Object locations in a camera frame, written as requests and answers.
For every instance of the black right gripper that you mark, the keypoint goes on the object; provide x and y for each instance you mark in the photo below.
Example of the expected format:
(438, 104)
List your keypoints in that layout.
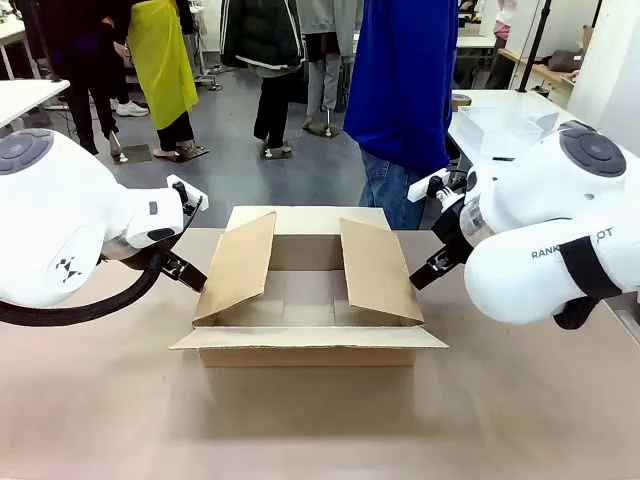
(452, 230)

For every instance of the brown cardboard box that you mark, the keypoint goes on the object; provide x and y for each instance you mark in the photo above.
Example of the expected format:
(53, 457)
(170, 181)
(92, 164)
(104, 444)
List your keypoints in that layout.
(310, 305)

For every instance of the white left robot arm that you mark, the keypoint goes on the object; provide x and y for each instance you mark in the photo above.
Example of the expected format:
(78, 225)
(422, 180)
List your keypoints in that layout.
(50, 225)

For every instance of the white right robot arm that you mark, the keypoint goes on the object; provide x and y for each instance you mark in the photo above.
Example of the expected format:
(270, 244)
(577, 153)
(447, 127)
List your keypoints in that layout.
(540, 200)

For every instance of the clear plastic container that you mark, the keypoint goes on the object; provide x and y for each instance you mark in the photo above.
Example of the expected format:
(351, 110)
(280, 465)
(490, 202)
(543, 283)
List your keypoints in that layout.
(500, 130)

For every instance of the white sneaker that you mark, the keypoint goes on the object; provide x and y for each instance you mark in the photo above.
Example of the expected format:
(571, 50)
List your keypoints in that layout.
(132, 109)

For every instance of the brown tape roll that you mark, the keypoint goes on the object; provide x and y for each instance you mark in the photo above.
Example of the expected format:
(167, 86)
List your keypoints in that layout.
(461, 99)

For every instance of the white side table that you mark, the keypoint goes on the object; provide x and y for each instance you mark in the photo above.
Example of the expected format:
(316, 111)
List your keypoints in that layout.
(500, 97)

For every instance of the person in blue hoodie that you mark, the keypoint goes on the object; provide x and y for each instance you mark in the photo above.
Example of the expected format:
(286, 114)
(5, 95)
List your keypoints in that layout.
(400, 75)

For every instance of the person in yellow apron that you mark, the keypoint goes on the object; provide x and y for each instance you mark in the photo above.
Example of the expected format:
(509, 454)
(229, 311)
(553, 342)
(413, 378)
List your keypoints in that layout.
(160, 60)

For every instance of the wooden background table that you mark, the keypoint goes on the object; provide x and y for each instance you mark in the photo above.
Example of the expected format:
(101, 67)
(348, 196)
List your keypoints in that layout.
(525, 62)

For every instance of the white background table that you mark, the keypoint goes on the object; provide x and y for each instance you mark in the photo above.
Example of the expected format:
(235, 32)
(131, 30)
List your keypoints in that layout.
(475, 42)

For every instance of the person in black clothes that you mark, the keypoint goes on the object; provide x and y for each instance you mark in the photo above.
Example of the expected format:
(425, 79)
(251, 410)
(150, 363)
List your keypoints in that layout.
(80, 50)

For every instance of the person in black striped jacket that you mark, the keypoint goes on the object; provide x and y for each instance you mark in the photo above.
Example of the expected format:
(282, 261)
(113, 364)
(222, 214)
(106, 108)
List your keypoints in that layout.
(260, 35)

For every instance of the black stand pole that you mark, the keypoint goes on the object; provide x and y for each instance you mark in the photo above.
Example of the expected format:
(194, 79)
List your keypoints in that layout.
(535, 45)

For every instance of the brown bag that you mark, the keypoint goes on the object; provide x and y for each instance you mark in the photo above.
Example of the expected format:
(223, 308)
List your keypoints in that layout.
(565, 60)

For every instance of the person in pink top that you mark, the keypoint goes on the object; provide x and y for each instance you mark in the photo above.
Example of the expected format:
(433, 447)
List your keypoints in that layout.
(502, 25)

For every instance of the person in grey hoodie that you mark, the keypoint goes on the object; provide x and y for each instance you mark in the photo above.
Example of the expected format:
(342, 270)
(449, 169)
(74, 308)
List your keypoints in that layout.
(325, 20)

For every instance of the white desk with legs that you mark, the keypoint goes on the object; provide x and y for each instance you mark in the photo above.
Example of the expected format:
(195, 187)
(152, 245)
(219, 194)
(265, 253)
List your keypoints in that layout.
(10, 37)

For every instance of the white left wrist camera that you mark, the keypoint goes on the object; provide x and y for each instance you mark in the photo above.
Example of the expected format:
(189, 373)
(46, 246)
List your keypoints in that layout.
(195, 192)

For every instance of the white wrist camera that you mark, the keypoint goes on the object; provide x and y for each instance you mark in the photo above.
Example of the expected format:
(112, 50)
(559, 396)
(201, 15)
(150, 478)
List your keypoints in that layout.
(420, 190)
(195, 192)

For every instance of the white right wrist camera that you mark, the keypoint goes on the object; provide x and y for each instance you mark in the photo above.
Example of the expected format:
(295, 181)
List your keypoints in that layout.
(420, 190)

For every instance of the dark floor base plate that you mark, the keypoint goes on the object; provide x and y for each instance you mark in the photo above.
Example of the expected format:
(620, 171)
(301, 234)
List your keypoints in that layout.
(137, 152)
(280, 152)
(192, 152)
(315, 129)

